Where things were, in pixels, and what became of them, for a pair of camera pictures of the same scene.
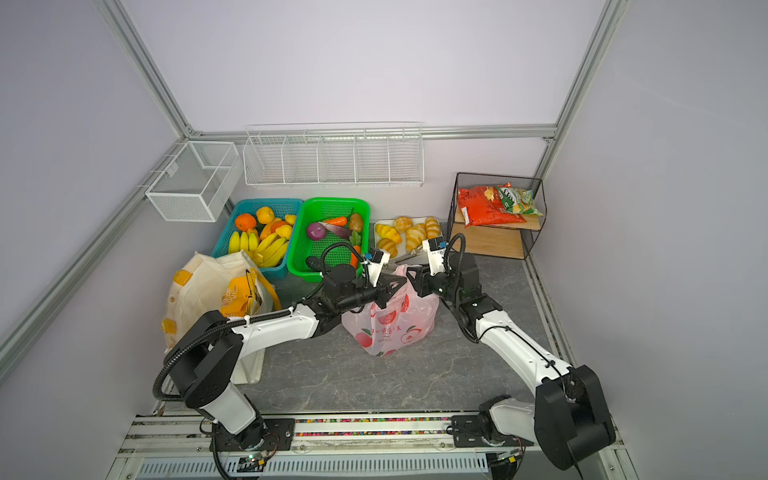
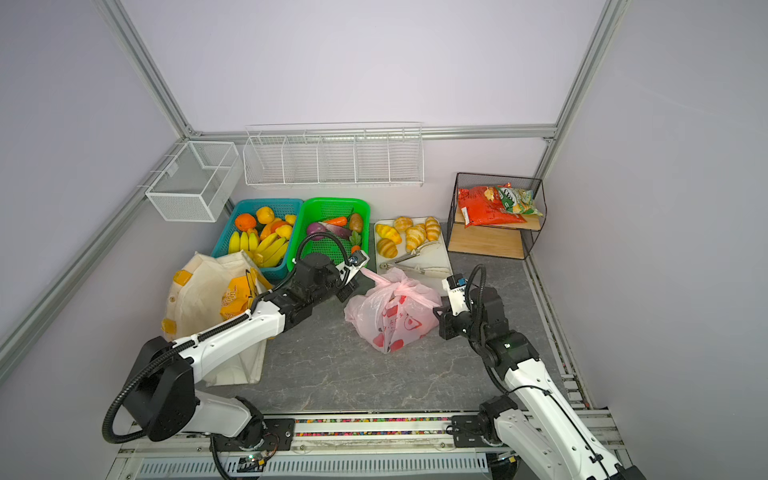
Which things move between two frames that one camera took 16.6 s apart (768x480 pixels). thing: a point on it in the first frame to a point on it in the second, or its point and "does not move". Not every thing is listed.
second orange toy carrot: (338, 221) does not move
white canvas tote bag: (195, 293) does not move
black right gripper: (423, 285) to (448, 318)
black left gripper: (385, 290) to (349, 288)
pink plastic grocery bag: (406, 319) does not move
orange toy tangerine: (245, 222) does not move
